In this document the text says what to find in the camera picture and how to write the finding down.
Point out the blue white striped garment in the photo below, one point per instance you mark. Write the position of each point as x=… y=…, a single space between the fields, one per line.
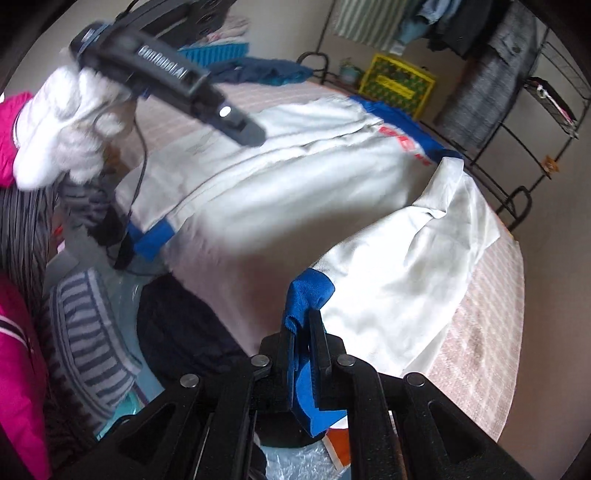
x=92 y=350

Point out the blue denim shirt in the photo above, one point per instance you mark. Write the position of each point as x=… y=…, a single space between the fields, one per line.
x=438 y=9

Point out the dark blue teal garment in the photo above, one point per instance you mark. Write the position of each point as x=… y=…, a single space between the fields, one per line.
x=258 y=71

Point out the black coat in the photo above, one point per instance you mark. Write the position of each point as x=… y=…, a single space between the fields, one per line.
x=466 y=32

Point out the small potted plant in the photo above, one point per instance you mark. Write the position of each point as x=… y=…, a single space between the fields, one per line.
x=350 y=74

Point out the grey plaid coat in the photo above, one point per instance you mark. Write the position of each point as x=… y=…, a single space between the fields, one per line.
x=489 y=92

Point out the floral folded bedding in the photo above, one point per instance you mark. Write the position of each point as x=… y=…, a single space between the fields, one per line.
x=228 y=32

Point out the green striped hanging cloth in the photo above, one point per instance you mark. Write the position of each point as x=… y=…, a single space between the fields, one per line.
x=364 y=18

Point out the person's left forearm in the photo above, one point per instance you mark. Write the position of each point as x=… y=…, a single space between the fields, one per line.
x=11 y=138

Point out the black metal clothes rack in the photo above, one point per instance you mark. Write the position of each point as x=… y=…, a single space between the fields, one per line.
x=524 y=189

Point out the blue denim jacket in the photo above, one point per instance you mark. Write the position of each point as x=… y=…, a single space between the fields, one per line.
x=413 y=32

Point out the yellow green patterned bag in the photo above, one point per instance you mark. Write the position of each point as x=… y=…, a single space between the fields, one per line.
x=397 y=85

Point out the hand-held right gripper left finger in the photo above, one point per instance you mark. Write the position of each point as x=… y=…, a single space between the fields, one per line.
x=277 y=364

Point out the white and blue work jacket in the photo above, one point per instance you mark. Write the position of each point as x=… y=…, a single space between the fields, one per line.
x=277 y=207

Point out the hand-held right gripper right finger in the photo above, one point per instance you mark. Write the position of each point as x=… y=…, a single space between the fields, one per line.
x=330 y=369

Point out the brown teddy bear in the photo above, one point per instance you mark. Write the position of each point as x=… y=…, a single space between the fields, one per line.
x=550 y=165

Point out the blue ribbed crate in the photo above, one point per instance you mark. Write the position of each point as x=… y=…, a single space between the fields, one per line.
x=217 y=53

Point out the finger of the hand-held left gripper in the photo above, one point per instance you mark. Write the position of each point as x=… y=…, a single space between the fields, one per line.
x=235 y=122

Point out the checked bed mattress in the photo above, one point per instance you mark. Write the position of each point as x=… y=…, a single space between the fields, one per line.
x=480 y=323

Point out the person's torso pink jacket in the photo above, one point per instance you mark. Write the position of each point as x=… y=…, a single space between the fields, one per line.
x=18 y=378

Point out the folded clothes stack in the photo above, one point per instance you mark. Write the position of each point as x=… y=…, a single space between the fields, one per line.
x=545 y=92

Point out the person's left hand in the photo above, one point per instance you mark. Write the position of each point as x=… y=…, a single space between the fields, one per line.
x=60 y=129

